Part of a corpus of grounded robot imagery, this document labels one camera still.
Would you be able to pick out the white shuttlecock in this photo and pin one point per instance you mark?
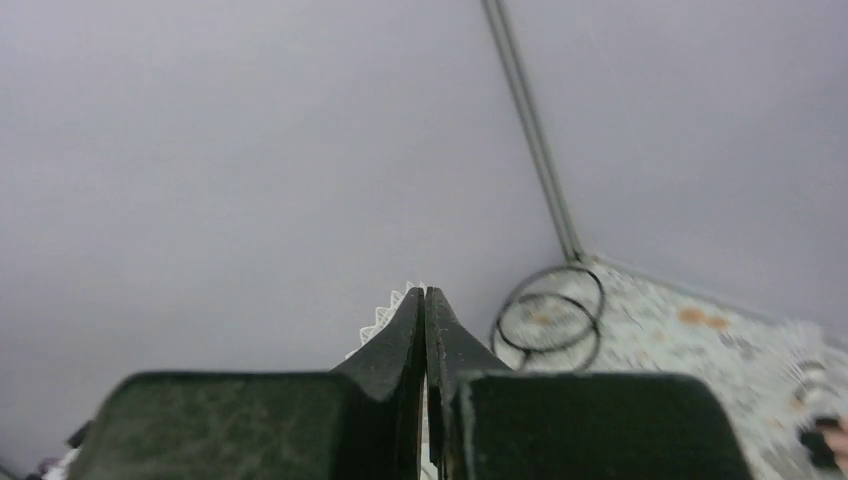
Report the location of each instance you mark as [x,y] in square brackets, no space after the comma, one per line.
[383,315]

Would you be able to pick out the floral tablecloth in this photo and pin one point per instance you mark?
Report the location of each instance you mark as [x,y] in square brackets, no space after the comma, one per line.
[773,377]

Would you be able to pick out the pink music stand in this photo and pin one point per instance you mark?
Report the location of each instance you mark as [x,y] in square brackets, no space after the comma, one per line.
[825,442]

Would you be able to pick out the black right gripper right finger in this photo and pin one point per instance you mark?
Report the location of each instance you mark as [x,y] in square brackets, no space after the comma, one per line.
[488,421]

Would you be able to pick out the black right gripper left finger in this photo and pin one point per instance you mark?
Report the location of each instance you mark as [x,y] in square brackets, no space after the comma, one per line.
[358,420]

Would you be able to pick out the black badminton racket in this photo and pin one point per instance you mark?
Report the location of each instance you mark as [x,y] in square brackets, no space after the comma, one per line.
[546,281]
[536,325]

